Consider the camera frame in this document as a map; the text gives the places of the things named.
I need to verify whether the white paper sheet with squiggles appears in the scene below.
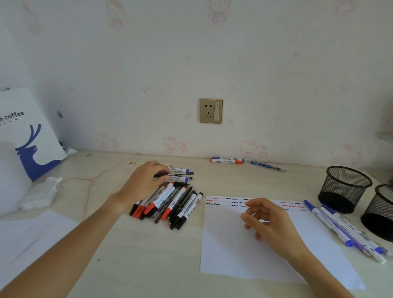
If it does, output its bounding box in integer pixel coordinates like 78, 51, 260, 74
200, 195, 366, 291

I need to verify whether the clear acrylic rack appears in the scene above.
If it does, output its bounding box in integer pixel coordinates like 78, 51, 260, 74
368, 131, 393, 185

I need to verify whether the black slim pen silver tip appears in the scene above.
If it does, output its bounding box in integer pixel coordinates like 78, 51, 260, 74
169, 190, 197, 229
168, 185, 194, 225

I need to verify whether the black mesh cup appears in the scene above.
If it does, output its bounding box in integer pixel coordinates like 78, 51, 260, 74
318, 166, 373, 214
361, 184, 393, 242

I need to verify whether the thin pink cord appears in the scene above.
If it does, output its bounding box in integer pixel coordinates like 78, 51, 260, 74
60, 153, 140, 215

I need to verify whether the gold wall socket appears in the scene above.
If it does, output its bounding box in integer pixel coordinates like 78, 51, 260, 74
199, 98, 224, 124

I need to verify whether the person's right hand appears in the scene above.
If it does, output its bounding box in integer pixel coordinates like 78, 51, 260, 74
240, 197, 311, 262

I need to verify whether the purple slim pen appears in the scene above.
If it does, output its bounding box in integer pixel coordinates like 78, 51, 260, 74
316, 207, 371, 257

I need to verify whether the light wooden table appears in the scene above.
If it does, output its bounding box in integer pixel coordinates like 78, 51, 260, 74
0, 149, 393, 298

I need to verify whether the person's left hand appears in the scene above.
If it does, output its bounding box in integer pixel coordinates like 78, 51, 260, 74
113, 160, 171, 213

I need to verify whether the dark pen silver barrel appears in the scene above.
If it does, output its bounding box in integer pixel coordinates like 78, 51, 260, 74
153, 172, 195, 178

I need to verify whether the crumpled white tissue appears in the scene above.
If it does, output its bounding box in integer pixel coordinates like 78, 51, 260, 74
19, 176, 64, 211

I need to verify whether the blank white paper sheet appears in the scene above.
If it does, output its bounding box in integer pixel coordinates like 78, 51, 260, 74
0, 210, 81, 292

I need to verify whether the person's left forearm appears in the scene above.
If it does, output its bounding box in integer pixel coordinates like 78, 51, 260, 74
0, 193, 129, 298

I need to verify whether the white plastic bag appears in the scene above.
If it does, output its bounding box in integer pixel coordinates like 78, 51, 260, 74
0, 88, 68, 182

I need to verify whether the white slim pen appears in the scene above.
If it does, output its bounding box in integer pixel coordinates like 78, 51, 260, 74
319, 206, 387, 264

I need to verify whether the blue slim pen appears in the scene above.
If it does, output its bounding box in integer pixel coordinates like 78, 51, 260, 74
250, 161, 287, 173

